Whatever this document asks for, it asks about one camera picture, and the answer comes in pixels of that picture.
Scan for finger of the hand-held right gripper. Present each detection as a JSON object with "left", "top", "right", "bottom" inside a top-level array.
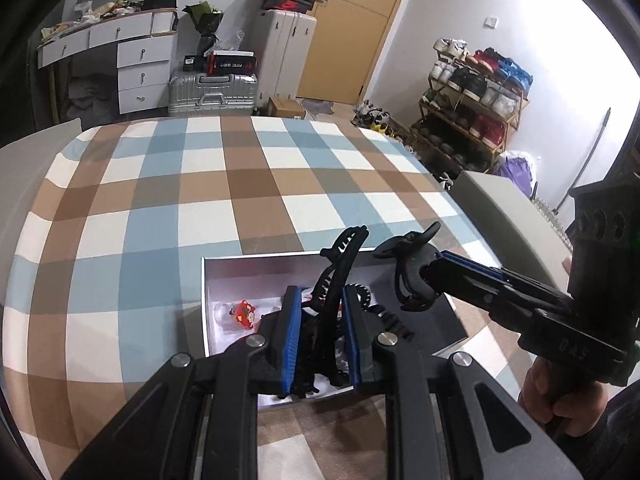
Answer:
[
  {"left": 436, "top": 252, "right": 572, "bottom": 312},
  {"left": 419, "top": 264, "right": 539, "bottom": 332}
]

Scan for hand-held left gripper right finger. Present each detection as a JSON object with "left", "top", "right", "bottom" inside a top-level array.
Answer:
[{"left": 341, "top": 286, "right": 586, "bottom": 480}]

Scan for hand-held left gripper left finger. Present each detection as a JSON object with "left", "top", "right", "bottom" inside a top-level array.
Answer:
[{"left": 60, "top": 286, "right": 303, "bottom": 480}]

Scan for long black hair claw clip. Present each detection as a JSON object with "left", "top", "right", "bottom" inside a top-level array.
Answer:
[{"left": 300, "top": 225, "right": 371, "bottom": 398}]

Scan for white cardboard box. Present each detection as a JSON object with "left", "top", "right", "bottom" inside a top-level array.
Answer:
[{"left": 201, "top": 247, "right": 469, "bottom": 409}]

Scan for rounded black hair claw clip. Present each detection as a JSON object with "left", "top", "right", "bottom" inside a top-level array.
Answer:
[{"left": 374, "top": 221, "right": 443, "bottom": 314}]

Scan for person's right hand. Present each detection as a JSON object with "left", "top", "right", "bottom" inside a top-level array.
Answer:
[{"left": 517, "top": 355, "right": 613, "bottom": 429}]

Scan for purple plastic bag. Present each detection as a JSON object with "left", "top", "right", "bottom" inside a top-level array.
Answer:
[{"left": 492, "top": 152, "right": 539, "bottom": 197}]

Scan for grey broom stick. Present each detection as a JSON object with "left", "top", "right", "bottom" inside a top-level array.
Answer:
[{"left": 552, "top": 107, "right": 612, "bottom": 212}]

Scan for wooden shoe rack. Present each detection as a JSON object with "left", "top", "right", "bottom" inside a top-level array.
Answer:
[{"left": 410, "top": 37, "right": 533, "bottom": 177}]

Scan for plaid blanket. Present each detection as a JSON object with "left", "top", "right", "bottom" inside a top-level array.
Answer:
[{"left": 0, "top": 115, "right": 506, "bottom": 480}]

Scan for rows of shoes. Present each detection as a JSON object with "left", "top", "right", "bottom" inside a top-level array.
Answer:
[{"left": 417, "top": 37, "right": 533, "bottom": 171}]

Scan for pile of shoes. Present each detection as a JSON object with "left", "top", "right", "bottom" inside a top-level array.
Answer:
[{"left": 352, "top": 100, "right": 417, "bottom": 154}]

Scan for brown cardboard box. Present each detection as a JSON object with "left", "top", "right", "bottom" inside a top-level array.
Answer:
[{"left": 268, "top": 96, "right": 306, "bottom": 120}]

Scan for silver suitcase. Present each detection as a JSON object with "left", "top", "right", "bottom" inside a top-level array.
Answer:
[{"left": 167, "top": 72, "right": 260, "bottom": 119}]

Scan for wooden door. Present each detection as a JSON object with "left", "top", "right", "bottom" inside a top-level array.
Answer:
[{"left": 297, "top": 0, "right": 418, "bottom": 107}]

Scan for white upright suitcase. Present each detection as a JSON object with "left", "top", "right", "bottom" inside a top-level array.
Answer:
[{"left": 254, "top": 9, "right": 318, "bottom": 112}]

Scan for black and red shoe box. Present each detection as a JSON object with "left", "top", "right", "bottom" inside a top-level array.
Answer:
[{"left": 207, "top": 51, "right": 257, "bottom": 76}]

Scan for grey clothing pile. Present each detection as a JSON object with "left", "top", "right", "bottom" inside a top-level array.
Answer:
[{"left": 67, "top": 75, "right": 121, "bottom": 124}]

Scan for white dresser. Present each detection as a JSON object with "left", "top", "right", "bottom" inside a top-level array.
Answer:
[{"left": 37, "top": 7, "right": 179, "bottom": 117}]

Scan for black wrapped bouquet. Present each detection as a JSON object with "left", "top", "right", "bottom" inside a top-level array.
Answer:
[{"left": 182, "top": 1, "right": 226, "bottom": 57}]

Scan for clutter on dresser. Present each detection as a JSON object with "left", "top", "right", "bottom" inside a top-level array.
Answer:
[{"left": 40, "top": 0, "right": 151, "bottom": 37}]

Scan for black coil hair tie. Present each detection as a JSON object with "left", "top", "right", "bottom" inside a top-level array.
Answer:
[{"left": 345, "top": 284, "right": 417, "bottom": 342}]

